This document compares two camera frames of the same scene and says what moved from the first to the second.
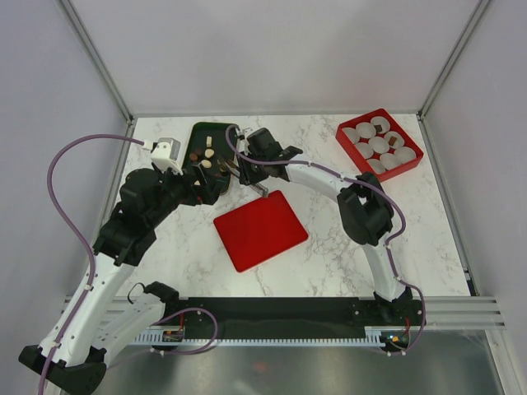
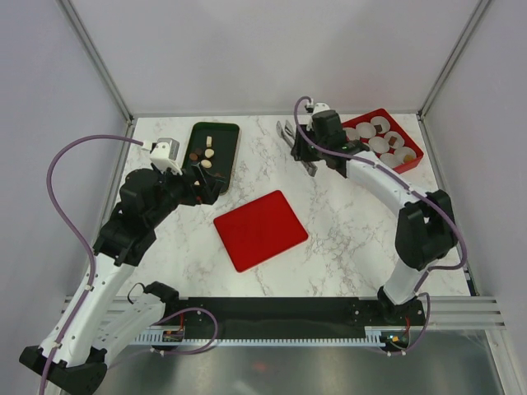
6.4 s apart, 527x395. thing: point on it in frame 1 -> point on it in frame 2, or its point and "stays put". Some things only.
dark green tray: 208,151 stays put
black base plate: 288,316 stays put
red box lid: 257,231 stays put
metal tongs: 228,166 -> 287,132
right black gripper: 246,176 -> 300,154
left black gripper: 206,193 stays put
